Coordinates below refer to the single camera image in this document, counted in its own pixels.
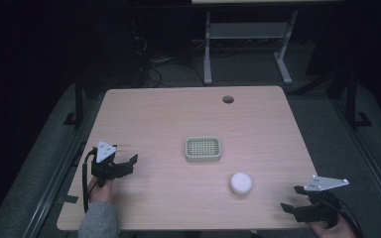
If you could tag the person's right hand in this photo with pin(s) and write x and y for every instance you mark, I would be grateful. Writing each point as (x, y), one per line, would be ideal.
(332, 230)

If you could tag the person's left hand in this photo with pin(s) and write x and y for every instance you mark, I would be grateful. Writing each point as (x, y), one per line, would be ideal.
(101, 191)

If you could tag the white metal desk frame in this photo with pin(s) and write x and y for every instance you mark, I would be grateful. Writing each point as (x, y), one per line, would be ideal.
(248, 43)

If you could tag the green soap dish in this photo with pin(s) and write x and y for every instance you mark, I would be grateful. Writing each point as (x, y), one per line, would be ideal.
(203, 149)

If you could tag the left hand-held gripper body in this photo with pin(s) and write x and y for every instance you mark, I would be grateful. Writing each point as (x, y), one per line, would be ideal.
(107, 165)

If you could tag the white round soap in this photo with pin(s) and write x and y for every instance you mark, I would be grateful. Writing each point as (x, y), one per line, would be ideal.
(241, 183)

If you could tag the black metal stand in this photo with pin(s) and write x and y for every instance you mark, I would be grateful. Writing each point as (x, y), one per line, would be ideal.
(77, 99)
(355, 99)

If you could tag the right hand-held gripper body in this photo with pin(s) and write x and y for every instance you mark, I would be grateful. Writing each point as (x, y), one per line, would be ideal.
(320, 201)

